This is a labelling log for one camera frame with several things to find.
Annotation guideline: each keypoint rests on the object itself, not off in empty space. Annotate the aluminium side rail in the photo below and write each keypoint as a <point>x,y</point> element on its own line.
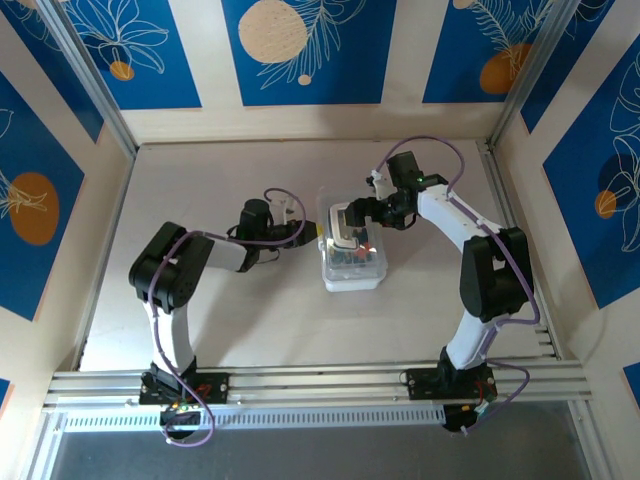
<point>502,192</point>
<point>121,200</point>

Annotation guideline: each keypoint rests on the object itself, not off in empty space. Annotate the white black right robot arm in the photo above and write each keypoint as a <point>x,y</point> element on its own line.
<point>495,280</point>

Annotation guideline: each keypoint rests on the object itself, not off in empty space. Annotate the aluminium corner post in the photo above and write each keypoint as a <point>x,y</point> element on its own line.
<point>105,105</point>
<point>530,75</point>

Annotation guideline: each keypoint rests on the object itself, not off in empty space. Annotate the aluminium lower frame bar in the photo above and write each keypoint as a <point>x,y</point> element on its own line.
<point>585,445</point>
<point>45,450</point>

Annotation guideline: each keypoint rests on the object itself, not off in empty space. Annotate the aluminium front frame beam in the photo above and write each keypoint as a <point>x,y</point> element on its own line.
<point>320,387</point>

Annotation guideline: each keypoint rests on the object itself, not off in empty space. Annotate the translucent white plastic tool box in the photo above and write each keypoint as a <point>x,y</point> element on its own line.
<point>350,282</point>

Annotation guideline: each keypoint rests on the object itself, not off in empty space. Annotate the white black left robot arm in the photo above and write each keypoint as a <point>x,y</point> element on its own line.
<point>170,270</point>

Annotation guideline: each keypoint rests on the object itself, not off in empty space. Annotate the orange black precision screwdriver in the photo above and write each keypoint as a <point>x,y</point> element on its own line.
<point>370,248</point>

